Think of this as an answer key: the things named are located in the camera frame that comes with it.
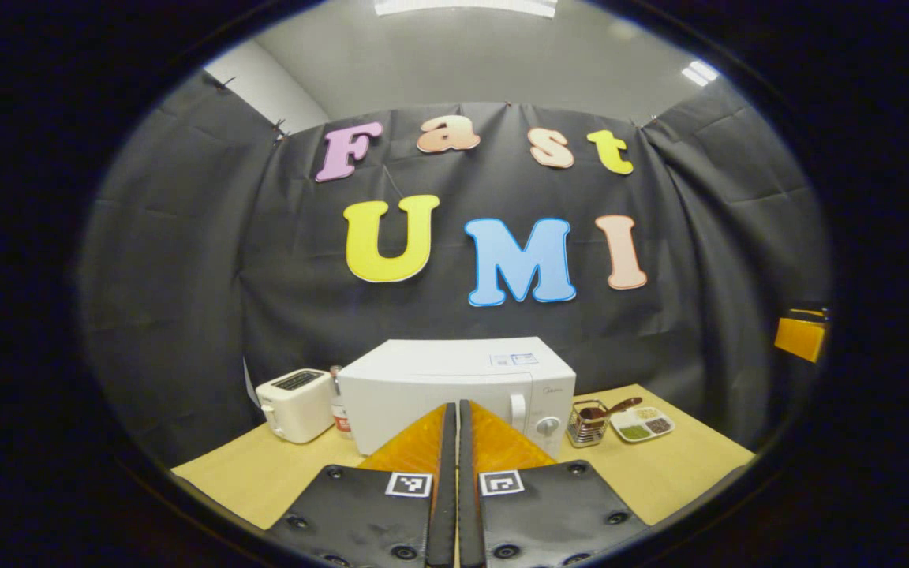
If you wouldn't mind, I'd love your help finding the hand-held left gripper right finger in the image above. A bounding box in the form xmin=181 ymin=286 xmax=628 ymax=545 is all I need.
xmin=458 ymin=399 xmax=649 ymax=568

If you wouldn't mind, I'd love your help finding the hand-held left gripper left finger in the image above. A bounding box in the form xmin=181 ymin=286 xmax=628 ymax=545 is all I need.
xmin=265 ymin=402 xmax=458 ymax=568

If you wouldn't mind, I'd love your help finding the white microwave oven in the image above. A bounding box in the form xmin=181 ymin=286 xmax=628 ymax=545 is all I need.
xmin=338 ymin=338 xmax=578 ymax=458

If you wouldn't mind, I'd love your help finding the red label bottle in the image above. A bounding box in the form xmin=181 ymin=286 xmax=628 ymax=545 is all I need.
xmin=330 ymin=365 xmax=353 ymax=439

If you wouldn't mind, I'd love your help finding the white divided grain dish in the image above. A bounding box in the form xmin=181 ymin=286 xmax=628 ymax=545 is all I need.
xmin=611 ymin=406 xmax=675 ymax=443

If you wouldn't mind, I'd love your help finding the white toaster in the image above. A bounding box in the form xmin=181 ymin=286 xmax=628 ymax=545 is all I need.
xmin=256 ymin=368 xmax=337 ymax=444

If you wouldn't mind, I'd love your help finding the ceiling light panel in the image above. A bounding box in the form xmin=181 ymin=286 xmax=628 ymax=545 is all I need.
xmin=374 ymin=0 xmax=558 ymax=18
xmin=680 ymin=60 xmax=720 ymax=88

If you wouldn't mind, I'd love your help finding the metal wire basket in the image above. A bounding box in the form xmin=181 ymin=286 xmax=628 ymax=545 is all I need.
xmin=567 ymin=399 xmax=612 ymax=448

